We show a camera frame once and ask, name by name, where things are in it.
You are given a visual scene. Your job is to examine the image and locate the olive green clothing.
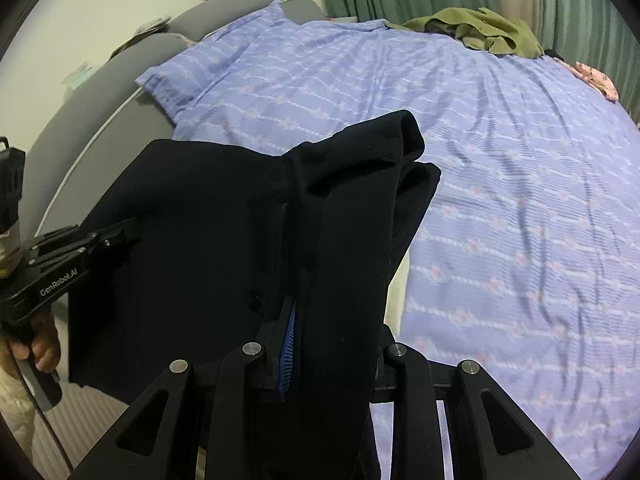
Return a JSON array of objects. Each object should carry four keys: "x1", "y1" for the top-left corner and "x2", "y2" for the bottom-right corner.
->
[{"x1": 400, "y1": 6, "x2": 546, "y2": 58}]

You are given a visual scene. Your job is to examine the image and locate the purple patterned pillow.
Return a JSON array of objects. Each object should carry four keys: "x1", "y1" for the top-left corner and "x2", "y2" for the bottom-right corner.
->
[{"x1": 135, "y1": 1, "x2": 311, "y2": 126}]

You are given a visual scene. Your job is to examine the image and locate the person's left hand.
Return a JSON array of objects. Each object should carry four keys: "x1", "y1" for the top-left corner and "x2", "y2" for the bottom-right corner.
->
[{"x1": 7, "y1": 310, "x2": 63, "y2": 376}]

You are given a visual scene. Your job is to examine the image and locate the pink clothing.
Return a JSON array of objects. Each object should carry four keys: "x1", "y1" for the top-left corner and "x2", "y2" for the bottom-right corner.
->
[{"x1": 552, "y1": 57, "x2": 621, "y2": 102}]

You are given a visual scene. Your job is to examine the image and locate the black pants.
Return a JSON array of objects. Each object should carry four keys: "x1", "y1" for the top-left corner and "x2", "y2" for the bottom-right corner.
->
[{"x1": 65, "y1": 109, "x2": 442, "y2": 480}]

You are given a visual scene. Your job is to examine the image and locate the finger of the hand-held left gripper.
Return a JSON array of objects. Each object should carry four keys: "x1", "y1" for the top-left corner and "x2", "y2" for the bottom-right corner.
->
[
  {"x1": 31, "y1": 226, "x2": 92, "y2": 259},
  {"x1": 75, "y1": 217, "x2": 144, "y2": 262}
]

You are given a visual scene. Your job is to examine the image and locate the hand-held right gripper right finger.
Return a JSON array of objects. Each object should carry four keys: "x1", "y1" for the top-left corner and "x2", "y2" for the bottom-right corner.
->
[{"x1": 370, "y1": 325, "x2": 583, "y2": 480}]

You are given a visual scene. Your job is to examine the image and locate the grey padded headboard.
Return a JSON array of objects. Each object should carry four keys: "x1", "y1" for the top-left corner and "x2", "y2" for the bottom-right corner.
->
[{"x1": 22, "y1": 0, "x2": 326, "y2": 241}]

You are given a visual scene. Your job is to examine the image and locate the stack of papers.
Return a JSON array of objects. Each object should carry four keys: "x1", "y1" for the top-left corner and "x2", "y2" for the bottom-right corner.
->
[{"x1": 110, "y1": 17, "x2": 173, "y2": 58}]

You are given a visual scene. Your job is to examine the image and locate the black cable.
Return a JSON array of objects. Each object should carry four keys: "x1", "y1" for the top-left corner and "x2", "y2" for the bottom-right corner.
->
[{"x1": 10, "y1": 355, "x2": 73, "y2": 473}]

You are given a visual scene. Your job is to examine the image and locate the pale green packet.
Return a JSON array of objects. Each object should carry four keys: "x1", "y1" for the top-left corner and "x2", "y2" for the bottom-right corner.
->
[{"x1": 62, "y1": 62, "x2": 93, "y2": 91}]

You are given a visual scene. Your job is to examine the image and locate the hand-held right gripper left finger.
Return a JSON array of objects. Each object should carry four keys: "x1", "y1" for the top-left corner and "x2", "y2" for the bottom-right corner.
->
[{"x1": 70, "y1": 305, "x2": 301, "y2": 480}]

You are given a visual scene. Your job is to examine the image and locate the bed with purple patterned sheet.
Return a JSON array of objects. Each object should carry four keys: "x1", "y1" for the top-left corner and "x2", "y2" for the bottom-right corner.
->
[{"x1": 135, "y1": 0, "x2": 640, "y2": 480}]

